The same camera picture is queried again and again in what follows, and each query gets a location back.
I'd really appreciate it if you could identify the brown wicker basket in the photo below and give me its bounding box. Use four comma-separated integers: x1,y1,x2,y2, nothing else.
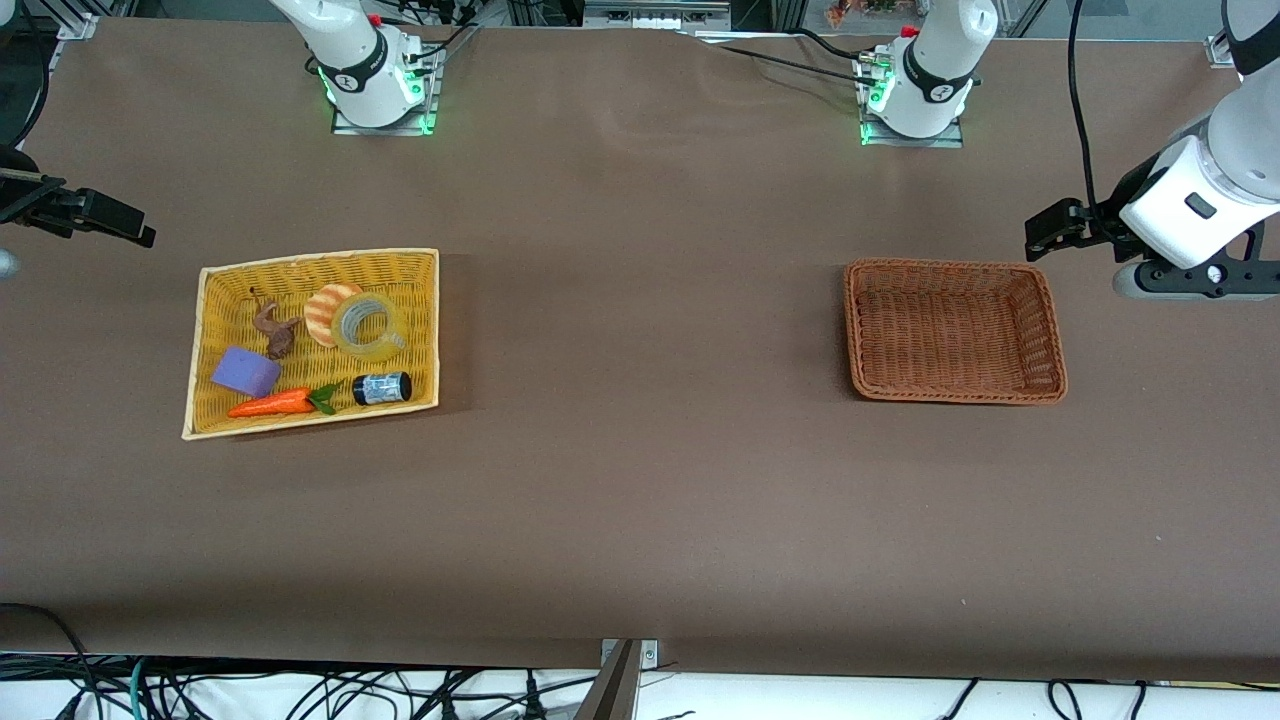
843,258,1069,406

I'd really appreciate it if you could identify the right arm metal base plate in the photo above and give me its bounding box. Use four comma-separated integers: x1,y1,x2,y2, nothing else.
332,45,442,136

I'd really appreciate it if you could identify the orange toy carrot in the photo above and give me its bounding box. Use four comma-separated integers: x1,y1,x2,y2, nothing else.
227,383,344,419

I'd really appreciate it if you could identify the black base cable bundle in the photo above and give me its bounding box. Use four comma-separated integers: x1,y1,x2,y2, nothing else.
400,18,483,65

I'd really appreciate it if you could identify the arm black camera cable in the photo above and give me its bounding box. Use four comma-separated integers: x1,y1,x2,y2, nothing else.
1067,0,1113,219
0,15,53,146

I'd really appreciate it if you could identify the black looping floor cable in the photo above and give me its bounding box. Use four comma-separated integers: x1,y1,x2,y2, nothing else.
0,602,96,720

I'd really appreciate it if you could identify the thin black base cable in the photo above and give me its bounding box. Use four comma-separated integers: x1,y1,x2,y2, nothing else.
712,44,873,83

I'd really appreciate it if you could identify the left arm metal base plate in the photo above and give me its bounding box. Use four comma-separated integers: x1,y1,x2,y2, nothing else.
858,50,966,149

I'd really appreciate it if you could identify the yellow wicker basket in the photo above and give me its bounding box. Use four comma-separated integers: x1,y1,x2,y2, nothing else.
181,247,441,442

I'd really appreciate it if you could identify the purple foam block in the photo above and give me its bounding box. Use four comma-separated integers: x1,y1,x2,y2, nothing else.
210,346,283,398

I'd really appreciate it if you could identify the small black can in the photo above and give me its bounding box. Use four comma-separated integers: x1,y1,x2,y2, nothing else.
352,371,413,407

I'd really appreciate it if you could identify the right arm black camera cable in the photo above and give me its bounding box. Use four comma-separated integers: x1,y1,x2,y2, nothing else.
0,15,53,146

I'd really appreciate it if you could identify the brown toy figure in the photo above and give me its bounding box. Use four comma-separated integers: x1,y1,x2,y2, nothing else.
252,300,304,361

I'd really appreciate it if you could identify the clear yellowish tape roll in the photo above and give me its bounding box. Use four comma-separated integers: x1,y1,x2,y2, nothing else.
330,293,409,363

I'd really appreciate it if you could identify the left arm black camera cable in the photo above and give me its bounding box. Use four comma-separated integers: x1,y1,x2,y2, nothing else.
1067,0,1113,219

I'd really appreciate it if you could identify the metal table edge bracket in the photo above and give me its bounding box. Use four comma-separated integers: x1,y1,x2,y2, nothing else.
578,638,660,720

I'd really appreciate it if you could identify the toy croissant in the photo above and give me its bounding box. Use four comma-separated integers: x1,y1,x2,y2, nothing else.
304,283,366,349

